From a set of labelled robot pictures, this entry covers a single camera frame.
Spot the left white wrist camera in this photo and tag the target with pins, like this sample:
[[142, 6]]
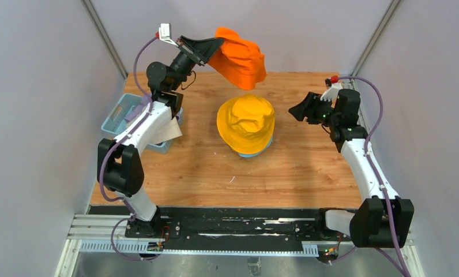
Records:
[[164, 34]]

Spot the lavender hat in basket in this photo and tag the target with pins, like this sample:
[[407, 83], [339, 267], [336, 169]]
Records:
[[139, 108]]

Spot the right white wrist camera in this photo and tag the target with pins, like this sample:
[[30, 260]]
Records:
[[333, 85]]

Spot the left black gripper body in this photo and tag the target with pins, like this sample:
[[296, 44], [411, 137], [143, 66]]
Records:
[[184, 63]]

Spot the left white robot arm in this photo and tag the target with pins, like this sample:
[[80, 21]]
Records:
[[119, 167]]

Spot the light blue plastic basket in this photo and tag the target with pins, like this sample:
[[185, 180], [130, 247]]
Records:
[[116, 118]]

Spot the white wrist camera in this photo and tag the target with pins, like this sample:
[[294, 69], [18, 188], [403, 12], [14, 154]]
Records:
[[333, 85], [164, 34]]

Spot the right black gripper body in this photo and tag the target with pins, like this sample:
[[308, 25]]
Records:
[[323, 111]]

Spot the orange bucket hat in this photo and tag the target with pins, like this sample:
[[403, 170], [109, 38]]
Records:
[[238, 60]]

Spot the beige hat in basket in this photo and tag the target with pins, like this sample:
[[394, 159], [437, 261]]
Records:
[[168, 132]]

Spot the teal bucket hat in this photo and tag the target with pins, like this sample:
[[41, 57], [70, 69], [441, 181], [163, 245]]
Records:
[[256, 153]]

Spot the yellow bucket hat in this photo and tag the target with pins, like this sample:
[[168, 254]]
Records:
[[246, 123]]

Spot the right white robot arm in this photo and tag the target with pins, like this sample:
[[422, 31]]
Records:
[[384, 218]]

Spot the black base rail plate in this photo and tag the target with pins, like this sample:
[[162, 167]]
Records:
[[287, 232]]

